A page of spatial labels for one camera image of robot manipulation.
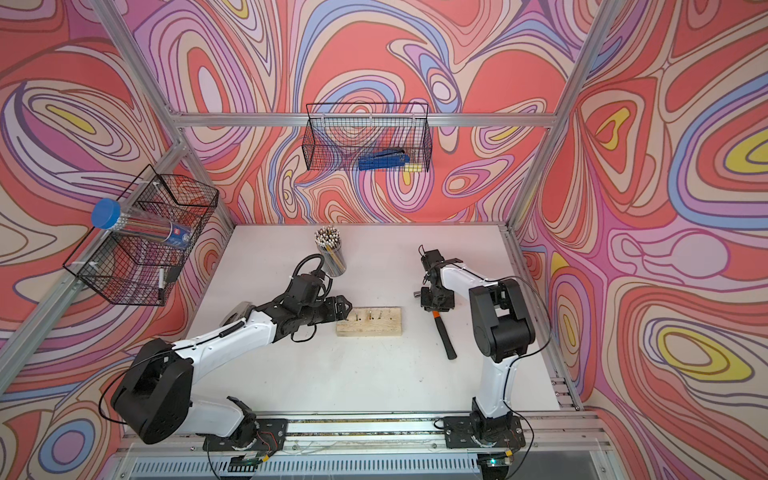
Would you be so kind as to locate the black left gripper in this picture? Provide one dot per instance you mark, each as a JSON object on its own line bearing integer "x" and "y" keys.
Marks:
{"x": 342, "y": 312}

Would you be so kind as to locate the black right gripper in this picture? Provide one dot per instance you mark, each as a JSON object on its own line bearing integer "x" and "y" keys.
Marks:
{"x": 428, "y": 306}

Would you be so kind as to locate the wooden block with nails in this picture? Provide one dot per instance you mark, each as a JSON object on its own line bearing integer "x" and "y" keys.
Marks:
{"x": 371, "y": 322}

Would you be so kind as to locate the claw hammer orange black handle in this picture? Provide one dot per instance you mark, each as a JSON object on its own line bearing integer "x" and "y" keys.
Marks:
{"x": 426, "y": 303}

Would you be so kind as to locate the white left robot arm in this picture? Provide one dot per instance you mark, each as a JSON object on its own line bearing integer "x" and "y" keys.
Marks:
{"x": 156, "y": 397}

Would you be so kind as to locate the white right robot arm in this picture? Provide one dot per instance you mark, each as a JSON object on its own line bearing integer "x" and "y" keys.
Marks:
{"x": 502, "y": 329}

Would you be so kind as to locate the cup of coloured pencils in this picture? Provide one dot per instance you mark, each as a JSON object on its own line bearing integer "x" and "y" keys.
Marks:
{"x": 329, "y": 245}

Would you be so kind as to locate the grey stapler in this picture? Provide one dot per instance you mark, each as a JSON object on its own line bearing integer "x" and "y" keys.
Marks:
{"x": 239, "y": 314}

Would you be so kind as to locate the blue tool in basket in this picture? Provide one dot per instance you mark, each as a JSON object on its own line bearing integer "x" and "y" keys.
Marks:
{"x": 385, "y": 159}

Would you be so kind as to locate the clear tube with blue cap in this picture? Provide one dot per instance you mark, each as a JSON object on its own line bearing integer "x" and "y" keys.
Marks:
{"x": 108, "y": 214}

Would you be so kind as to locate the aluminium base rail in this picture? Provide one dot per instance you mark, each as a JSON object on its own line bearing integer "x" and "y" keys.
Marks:
{"x": 546, "y": 445}

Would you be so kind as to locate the black wire basket back wall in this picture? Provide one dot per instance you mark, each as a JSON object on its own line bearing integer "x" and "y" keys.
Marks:
{"x": 337, "y": 134}

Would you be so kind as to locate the black wire basket wall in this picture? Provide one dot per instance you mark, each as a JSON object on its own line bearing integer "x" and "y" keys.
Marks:
{"x": 123, "y": 269}
{"x": 337, "y": 134}

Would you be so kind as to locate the black wire basket left wall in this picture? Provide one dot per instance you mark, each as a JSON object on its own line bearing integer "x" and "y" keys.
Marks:
{"x": 123, "y": 269}

